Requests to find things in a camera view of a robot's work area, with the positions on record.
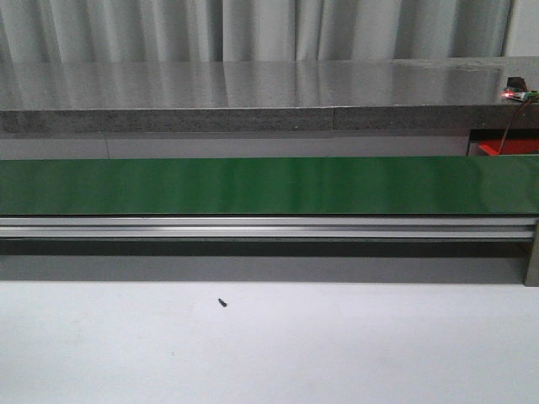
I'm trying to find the green conveyor belt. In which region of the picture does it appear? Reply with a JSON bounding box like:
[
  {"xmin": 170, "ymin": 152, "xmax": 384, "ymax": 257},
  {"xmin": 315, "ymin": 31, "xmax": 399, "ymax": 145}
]
[{"xmin": 1, "ymin": 156, "xmax": 538, "ymax": 215}]

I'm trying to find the grey stone counter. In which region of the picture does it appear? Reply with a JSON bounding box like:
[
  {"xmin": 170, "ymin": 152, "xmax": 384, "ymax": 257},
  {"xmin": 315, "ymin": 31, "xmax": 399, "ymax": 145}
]
[{"xmin": 1, "ymin": 56, "xmax": 538, "ymax": 134}]

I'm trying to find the red plastic tray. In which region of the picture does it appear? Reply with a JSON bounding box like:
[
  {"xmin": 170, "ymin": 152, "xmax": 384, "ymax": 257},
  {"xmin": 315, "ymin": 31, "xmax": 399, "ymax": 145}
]
[{"xmin": 478, "ymin": 140, "xmax": 538, "ymax": 156}]

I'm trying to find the small green circuit board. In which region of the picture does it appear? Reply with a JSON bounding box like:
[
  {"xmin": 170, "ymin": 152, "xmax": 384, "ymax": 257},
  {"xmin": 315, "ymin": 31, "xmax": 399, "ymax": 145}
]
[{"xmin": 502, "ymin": 88, "xmax": 539, "ymax": 103}]

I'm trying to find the small black sensor module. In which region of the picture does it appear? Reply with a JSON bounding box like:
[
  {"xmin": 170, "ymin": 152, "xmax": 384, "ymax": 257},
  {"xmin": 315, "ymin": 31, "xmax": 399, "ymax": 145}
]
[{"xmin": 507, "ymin": 77, "xmax": 528, "ymax": 92}]

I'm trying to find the white curtain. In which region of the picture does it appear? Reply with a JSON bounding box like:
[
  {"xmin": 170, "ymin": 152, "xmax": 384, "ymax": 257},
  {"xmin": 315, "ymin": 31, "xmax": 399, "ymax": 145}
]
[{"xmin": 1, "ymin": 1, "xmax": 513, "ymax": 63}]

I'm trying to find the aluminium conveyor frame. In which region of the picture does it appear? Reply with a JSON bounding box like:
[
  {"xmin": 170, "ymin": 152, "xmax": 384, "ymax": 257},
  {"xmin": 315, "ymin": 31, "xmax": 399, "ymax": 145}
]
[{"xmin": 1, "ymin": 215, "xmax": 538, "ymax": 286}]

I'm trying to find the red black wire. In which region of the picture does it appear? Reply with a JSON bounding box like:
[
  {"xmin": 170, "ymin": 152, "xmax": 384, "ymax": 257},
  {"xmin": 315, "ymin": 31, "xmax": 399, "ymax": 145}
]
[{"xmin": 499, "ymin": 98, "xmax": 534, "ymax": 157}]

